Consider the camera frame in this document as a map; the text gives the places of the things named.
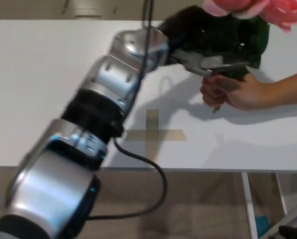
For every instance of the short beige tape strip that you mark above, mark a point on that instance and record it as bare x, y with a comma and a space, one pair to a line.
173, 135

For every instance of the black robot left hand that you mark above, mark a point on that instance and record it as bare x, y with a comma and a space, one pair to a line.
193, 27

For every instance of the teal object on floor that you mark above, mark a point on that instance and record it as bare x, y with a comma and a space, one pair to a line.
262, 223

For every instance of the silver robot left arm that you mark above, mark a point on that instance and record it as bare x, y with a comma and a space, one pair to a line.
108, 74

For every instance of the bare human hand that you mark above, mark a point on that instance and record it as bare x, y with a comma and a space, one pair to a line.
245, 97

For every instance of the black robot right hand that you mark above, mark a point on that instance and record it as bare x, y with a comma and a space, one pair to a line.
293, 233

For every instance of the bare human forearm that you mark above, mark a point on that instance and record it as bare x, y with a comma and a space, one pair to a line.
285, 89

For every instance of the pink artificial rose bouquet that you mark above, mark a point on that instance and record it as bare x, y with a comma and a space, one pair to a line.
282, 12

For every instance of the white metal table leg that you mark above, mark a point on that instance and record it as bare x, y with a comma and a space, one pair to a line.
281, 194
249, 206

